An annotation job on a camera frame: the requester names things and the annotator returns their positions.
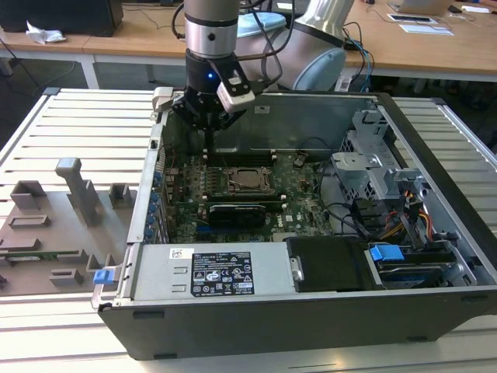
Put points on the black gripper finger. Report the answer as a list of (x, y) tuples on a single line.
[(194, 118), (227, 118)]

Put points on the small CPU plate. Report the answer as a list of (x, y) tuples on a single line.
[(250, 178)]

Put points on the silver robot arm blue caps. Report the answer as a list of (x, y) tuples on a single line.
[(209, 35)]

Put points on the CPU socket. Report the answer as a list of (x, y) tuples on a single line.
[(250, 180)]

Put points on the blue expansion slot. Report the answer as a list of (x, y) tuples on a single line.
[(213, 233)]

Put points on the black disk bay cover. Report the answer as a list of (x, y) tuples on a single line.
[(326, 264)]

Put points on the long wooden desk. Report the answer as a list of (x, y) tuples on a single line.
[(136, 42)]

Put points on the black RAM stick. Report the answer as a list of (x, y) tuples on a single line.
[(248, 199)]

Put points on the black graphics card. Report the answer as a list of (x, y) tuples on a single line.
[(237, 215)]

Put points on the green motherboard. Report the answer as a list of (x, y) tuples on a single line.
[(303, 210)]

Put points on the small white box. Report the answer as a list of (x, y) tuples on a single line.
[(344, 82)]

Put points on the silver metal drive cage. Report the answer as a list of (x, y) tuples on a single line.
[(357, 163)]

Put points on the black monitor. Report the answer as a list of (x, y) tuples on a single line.
[(58, 15)]

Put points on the grey power supply with label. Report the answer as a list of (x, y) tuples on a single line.
[(163, 272)]

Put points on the crumpled white paper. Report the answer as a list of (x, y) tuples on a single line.
[(44, 35)]

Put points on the grey brown parts rack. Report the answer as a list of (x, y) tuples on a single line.
[(58, 233)]

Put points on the blue case latch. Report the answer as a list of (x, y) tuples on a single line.
[(105, 277)]

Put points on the green RAM stick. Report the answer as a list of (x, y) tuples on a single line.
[(39, 257)]

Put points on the hard disk in blue carrier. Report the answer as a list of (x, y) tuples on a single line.
[(386, 254)]

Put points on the white tablet dark screen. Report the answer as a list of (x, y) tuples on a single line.
[(411, 18)]

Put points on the black open PC case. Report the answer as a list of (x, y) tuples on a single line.
[(272, 330)]

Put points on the white paper sheet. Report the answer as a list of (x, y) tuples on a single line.
[(427, 29)]

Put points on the silver laptop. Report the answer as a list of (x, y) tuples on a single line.
[(419, 4)]

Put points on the white wrist camera black plate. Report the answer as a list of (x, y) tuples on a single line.
[(237, 97)]

